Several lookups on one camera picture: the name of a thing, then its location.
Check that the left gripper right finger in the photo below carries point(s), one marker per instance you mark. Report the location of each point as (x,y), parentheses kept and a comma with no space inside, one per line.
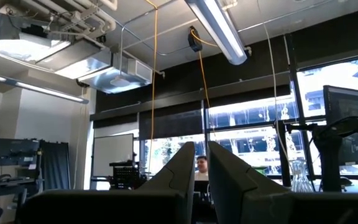
(244,199)

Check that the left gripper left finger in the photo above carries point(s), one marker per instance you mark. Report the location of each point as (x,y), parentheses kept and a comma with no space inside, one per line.
(154,202)

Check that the clear swirl glass vase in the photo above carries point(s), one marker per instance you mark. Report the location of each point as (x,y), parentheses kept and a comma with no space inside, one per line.
(301,179)

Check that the black crate cart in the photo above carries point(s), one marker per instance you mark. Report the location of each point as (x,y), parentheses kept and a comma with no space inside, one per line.
(126,177)

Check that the whiteboard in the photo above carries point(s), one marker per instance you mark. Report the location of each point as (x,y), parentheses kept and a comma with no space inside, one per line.
(112,155)

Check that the black roller window blind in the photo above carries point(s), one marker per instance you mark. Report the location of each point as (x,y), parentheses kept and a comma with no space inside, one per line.
(169,124)

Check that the dark curtain panel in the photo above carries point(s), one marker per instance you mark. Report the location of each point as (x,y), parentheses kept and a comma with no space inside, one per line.
(54,165)

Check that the black computer monitor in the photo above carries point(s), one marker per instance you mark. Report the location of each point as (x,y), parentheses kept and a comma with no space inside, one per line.
(353,102)

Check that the long ceiling light strip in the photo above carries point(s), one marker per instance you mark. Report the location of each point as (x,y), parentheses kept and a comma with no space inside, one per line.
(42,90)

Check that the ceiling tube light fixture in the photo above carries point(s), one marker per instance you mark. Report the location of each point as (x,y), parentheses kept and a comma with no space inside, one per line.
(219,28)

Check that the black rig frame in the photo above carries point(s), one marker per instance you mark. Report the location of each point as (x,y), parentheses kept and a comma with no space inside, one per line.
(284,155)

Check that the silver ceiling air duct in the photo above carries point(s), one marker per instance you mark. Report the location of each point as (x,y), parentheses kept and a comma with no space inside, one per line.
(104,77)

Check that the dark wall tool panel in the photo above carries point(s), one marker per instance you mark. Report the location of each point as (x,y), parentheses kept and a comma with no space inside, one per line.
(14,152)

